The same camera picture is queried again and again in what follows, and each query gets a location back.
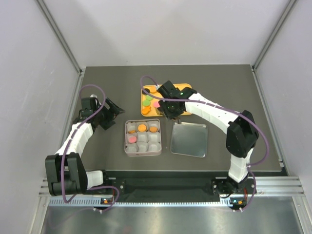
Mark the orange fish cookie left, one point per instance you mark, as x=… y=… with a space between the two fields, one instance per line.
x=146 y=110

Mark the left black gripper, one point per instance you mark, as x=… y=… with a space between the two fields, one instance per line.
x=111 y=112

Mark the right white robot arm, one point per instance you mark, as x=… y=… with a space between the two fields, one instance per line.
x=241 y=136

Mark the green cookie lower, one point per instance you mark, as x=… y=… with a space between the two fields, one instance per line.
x=146 y=103

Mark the metal tongs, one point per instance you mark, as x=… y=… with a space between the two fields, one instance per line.
x=176 y=119

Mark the silver tin lid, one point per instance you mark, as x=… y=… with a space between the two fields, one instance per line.
x=189 y=139

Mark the pink cookie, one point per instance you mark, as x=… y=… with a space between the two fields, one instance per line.
x=132 y=139
x=156 y=105

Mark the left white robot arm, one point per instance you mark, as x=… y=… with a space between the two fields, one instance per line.
x=65 y=172

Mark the yellow cookie tray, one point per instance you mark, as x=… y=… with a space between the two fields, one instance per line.
x=153 y=110

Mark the tan dotted round cookie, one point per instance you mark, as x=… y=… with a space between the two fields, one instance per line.
x=142 y=127

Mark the slotted cable duct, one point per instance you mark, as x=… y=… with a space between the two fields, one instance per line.
x=84 y=201

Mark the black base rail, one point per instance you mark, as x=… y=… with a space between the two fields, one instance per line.
x=171 y=186

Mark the round orange cookie top-left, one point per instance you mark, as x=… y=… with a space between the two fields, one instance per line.
x=153 y=90

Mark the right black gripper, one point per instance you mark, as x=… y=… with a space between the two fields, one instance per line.
x=169 y=114

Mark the black sandwich cookie top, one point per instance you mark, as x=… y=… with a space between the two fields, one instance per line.
x=145 y=91

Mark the pink cookie tin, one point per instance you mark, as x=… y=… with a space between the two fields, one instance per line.
x=143 y=137

